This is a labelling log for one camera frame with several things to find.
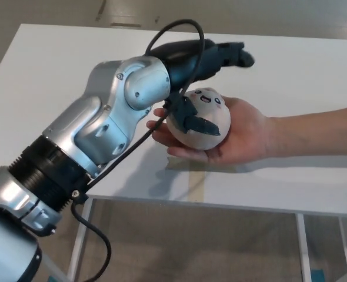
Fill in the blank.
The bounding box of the person's bare hand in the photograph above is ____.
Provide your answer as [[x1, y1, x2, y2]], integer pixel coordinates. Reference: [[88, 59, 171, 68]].
[[146, 96, 273, 166]]

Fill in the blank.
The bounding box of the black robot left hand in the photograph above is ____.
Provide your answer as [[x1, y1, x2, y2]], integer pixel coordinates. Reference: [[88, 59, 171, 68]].
[[149, 41, 256, 137]]

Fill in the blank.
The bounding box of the person's bare forearm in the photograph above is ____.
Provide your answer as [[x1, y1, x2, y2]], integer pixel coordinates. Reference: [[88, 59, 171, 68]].
[[266, 103, 347, 158]]

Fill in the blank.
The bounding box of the white metal table leg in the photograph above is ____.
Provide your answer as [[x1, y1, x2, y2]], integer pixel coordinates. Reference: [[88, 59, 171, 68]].
[[67, 199, 94, 282], [296, 213, 312, 282]]

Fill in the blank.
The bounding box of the thin white table leg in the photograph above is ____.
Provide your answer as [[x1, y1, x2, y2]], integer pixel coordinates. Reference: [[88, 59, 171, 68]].
[[338, 217, 347, 282]]

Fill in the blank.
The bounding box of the light blue metal frame bar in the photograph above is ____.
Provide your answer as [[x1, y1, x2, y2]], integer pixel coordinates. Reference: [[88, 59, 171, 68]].
[[40, 251, 69, 282]]

